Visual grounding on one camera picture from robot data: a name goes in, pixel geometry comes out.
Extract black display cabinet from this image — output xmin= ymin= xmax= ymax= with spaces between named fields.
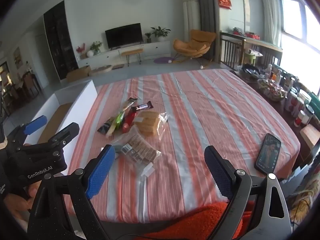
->
xmin=43 ymin=0 xmax=79 ymax=80

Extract dark wooden railing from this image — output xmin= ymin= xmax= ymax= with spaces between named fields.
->
xmin=219 ymin=31 xmax=283 ymax=72

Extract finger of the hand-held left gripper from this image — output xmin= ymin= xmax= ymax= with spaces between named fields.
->
xmin=15 ymin=122 xmax=80 ymax=160
xmin=6 ymin=115 xmax=48 ymax=145

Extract green label snack stick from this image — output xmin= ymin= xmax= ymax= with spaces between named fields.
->
xmin=119 ymin=97 xmax=138 ymax=112

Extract large leafy potted plant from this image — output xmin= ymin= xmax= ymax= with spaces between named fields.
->
xmin=151 ymin=26 xmax=171 ymax=42

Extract green snack packet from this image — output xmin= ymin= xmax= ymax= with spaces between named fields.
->
xmin=114 ymin=111 xmax=125 ymax=130

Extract round wooden tray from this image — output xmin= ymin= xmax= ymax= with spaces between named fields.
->
xmin=90 ymin=65 xmax=112 ymax=75

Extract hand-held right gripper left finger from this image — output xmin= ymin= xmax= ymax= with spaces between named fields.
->
xmin=27 ymin=144 xmax=117 ymax=240

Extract black flat television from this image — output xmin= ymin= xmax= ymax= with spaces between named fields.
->
xmin=105 ymin=23 xmax=143 ymax=49

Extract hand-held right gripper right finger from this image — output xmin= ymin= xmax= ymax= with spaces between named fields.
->
xmin=204 ymin=145 xmax=293 ymax=240

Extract light wooden box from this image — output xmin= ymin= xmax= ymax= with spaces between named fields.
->
xmin=299 ymin=124 xmax=320 ymax=153

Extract orange lounge chair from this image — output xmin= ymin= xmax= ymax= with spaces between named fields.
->
xmin=173 ymin=29 xmax=217 ymax=63

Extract dining chairs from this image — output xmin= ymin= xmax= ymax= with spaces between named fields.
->
xmin=5 ymin=67 xmax=42 ymax=103

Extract orange fluffy cloth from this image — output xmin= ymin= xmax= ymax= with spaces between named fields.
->
xmin=140 ymin=200 xmax=258 ymax=240

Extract window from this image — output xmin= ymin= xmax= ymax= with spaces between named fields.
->
xmin=280 ymin=0 xmax=320 ymax=100

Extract wicker basket of small goods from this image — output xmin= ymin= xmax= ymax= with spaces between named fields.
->
xmin=257 ymin=79 xmax=288 ymax=102

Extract plant in white vase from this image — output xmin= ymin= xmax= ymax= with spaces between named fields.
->
xmin=87 ymin=41 xmax=103 ymax=57

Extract person's left hand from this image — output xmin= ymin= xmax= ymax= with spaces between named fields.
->
xmin=0 ymin=181 xmax=42 ymax=229

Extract pale yellow snack packet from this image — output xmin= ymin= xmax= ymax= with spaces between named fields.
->
xmin=106 ymin=122 xmax=118 ymax=138

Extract black smartphone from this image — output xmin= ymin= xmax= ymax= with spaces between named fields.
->
xmin=254 ymin=133 xmax=282 ymax=173

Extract clear pack of wafer biscuits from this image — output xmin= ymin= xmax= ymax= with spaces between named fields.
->
xmin=111 ymin=125 xmax=162 ymax=165

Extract floral patterned cloth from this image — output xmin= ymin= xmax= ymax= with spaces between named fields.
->
xmin=287 ymin=165 xmax=320 ymax=228

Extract grey curtain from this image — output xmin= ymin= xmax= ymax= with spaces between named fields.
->
xmin=191 ymin=0 xmax=220 ymax=60

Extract white television cabinet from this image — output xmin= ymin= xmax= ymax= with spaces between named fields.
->
xmin=76 ymin=41 xmax=171 ymax=68

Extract wooden bench with metal legs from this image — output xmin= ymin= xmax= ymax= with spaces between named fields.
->
xmin=121 ymin=49 xmax=144 ymax=67

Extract white sheer curtain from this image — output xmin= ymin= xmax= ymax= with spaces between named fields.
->
xmin=260 ymin=0 xmax=283 ymax=48

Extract clear bag of cake slices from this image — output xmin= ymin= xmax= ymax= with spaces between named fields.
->
xmin=134 ymin=111 xmax=169 ymax=137

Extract white storage box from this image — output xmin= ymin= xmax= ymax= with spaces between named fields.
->
xmin=24 ymin=79 xmax=98 ymax=150

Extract framed wall picture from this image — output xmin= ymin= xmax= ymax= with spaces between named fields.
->
xmin=12 ymin=47 xmax=22 ymax=68

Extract cardboard box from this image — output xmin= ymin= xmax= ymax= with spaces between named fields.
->
xmin=66 ymin=65 xmax=92 ymax=82

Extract cluster of jars and bottles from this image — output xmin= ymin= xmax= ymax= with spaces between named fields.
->
xmin=262 ymin=64 xmax=320 ymax=128

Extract black cartoon snack packet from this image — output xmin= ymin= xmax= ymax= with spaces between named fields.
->
xmin=97 ymin=116 xmax=115 ymax=134

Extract white standing air conditioner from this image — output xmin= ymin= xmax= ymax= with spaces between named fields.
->
xmin=181 ymin=0 xmax=200 ymax=30

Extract brown chocolate bar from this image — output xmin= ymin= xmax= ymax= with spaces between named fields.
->
xmin=131 ymin=101 xmax=153 ymax=113

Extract green plastic stool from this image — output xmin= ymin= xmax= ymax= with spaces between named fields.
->
xmin=244 ymin=50 xmax=263 ymax=67

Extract red snack packet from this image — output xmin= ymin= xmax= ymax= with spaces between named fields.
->
xmin=122 ymin=107 xmax=138 ymax=133

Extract orange grey striped tablecloth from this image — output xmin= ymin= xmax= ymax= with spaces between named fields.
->
xmin=64 ymin=69 xmax=300 ymax=224

